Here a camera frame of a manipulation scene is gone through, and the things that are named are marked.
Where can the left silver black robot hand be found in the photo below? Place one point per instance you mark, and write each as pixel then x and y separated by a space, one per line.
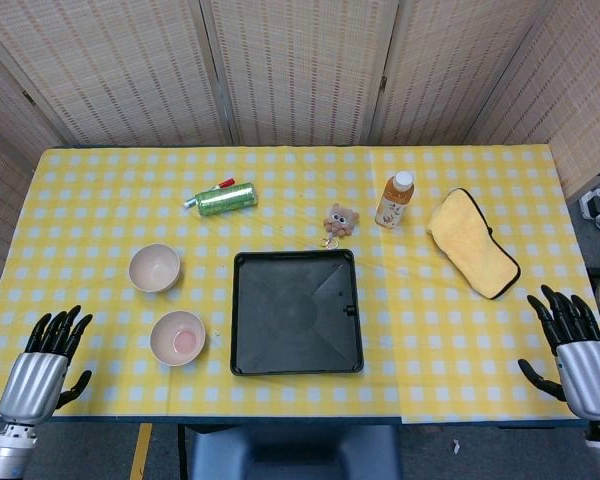
pixel 30 380

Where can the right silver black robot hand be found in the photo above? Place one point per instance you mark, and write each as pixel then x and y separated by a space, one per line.
pixel 587 370

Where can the pink bowl with red stain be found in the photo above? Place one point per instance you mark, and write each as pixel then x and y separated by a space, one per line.
pixel 177 340

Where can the beige bowl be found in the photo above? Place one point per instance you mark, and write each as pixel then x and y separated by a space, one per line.
pixel 154 267

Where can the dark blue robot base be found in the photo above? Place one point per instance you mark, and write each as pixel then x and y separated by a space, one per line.
pixel 290 455

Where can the black square plastic tray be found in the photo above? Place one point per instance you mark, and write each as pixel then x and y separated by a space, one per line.
pixel 295 310

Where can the yellow white checkered tablecloth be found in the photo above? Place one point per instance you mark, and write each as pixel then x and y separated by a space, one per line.
pixel 80 250

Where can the white paper scrap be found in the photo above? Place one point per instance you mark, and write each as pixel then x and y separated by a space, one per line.
pixel 456 446

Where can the white power adapter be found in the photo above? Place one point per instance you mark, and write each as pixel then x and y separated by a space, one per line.
pixel 592 204

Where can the yellow towel with black trim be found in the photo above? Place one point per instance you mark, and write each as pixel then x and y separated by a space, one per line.
pixel 472 245

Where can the tea bottle with white cap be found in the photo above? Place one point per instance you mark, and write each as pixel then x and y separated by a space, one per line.
pixel 392 205

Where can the green drink can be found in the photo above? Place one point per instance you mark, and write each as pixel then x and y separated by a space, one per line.
pixel 227 199

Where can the red capped white pen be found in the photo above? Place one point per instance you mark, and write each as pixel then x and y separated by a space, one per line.
pixel 224 183

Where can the woven folding screen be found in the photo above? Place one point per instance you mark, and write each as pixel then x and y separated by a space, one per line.
pixel 300 75

